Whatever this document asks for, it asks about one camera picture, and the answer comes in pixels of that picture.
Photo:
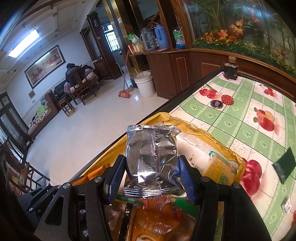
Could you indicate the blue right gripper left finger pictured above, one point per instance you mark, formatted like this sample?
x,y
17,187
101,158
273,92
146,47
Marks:
x,y
114,178

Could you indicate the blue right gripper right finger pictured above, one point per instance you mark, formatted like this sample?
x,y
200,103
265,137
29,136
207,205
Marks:
x,y
185,176

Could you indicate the yellow cracker pack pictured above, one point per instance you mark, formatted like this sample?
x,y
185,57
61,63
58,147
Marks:
x,y
221,170

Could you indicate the silver foil snack packet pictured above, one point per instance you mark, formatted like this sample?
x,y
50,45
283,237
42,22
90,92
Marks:
x,y
151,155

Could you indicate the dark green pouch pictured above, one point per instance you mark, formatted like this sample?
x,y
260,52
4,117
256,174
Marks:
x,y
285,165

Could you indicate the orange snack packet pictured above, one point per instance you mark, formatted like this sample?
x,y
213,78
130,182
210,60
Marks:
x,y
163,218

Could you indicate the white patterned candy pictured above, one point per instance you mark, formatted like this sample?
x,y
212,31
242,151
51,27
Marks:
x,y
286,205

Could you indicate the yellow taped cardboard tray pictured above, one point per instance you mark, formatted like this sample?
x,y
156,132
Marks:
x,y
221,215

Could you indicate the small wooden stool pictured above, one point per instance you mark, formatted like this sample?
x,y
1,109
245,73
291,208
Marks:
x,y
66,106

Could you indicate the red broom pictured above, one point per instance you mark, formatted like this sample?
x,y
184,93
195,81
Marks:
x,y
123,93

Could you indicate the green fruit print tablecloth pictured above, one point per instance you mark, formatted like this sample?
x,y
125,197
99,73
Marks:
x,y
258,123

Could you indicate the brown sofa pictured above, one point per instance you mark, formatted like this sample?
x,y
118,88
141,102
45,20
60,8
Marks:
x,y
43,115

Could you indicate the wooden chair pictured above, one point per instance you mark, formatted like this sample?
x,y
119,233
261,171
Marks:
x,y
85,88

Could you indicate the white plastic bucket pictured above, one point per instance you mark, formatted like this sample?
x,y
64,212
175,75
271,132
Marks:
x,y
145,84

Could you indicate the small black jar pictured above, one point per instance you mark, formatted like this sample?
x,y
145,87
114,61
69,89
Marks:
x,y
230,71

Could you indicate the seated person in black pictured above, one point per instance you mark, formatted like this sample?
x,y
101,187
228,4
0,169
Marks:
x,y
72,74

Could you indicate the framed landscape painting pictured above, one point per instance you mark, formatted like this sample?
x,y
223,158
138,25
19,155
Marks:
x,y
44,66

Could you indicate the grey thermos jug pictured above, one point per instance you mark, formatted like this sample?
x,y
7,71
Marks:
x,y
147,38

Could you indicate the blue thermos jug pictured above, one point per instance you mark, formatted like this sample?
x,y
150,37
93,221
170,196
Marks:
x,y
162,37

